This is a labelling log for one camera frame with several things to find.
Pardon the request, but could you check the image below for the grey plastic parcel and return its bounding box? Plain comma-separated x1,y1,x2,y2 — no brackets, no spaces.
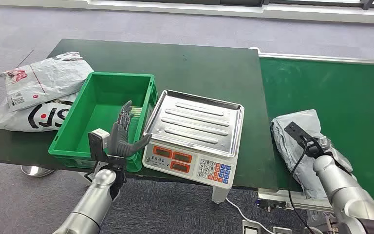
270,109,357,199

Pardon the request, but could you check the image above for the white power cable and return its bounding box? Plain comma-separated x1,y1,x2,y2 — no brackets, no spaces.
225,197,276,234

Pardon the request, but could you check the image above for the white scale with steel pan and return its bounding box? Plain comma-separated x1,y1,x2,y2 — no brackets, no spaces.
142,89,245,190

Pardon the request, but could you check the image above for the green plastic crate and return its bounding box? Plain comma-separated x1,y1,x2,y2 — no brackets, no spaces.
48,71,159,173

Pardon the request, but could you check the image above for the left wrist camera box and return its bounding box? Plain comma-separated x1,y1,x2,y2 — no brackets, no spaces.
88,128,111,162

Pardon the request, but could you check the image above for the aluminium conveyor frame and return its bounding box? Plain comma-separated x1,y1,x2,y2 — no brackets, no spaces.
250,46,374,227

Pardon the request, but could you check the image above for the green conveyor belt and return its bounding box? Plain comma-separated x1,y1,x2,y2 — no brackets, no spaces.
258,56,374,203

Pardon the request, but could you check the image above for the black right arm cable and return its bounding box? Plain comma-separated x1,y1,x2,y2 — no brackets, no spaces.
288,138,317,234

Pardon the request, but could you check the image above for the white parcel with black letters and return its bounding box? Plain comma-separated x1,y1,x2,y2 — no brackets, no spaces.
0,92,78,133

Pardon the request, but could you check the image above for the dark green table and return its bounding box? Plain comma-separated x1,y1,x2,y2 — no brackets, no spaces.
0,39,279,191

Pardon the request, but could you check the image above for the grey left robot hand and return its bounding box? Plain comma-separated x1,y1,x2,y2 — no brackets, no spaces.
108,100,153,158

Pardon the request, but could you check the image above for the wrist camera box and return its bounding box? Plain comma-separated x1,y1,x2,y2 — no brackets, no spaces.
88,128,111,162
284,121,325,159

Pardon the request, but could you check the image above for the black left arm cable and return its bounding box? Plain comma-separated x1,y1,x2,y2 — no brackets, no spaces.
83,161,100,182

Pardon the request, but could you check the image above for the chrome table base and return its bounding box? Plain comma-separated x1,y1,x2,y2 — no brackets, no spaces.
20,165,56,178

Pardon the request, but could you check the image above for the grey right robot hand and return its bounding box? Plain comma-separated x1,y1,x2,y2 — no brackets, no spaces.
314,135,339,158

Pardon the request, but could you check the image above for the white red-printed plastic parcel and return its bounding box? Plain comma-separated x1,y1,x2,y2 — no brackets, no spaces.
0,51,94,113

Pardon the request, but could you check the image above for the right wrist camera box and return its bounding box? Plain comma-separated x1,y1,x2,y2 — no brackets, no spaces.
284,121,325,159

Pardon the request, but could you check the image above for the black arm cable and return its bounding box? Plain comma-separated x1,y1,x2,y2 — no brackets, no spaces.
288,138,317,234
83,161,100,182

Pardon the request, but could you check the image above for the white window sill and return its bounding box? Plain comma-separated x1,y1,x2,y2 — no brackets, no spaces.
0,0,374,25

